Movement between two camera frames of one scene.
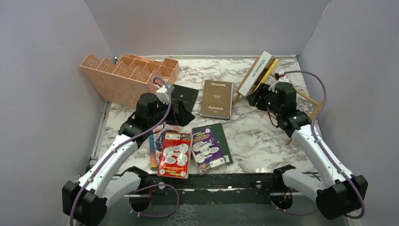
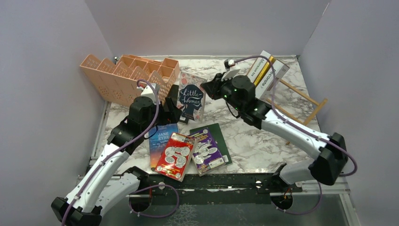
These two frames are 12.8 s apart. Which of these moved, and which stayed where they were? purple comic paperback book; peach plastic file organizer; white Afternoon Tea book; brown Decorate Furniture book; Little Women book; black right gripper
Moved: black right gripper; Little Women book; brown Decorate Furniture book
Stayed: white Afternoon Tea book; purple comic paperback book; peach plastic file organizer
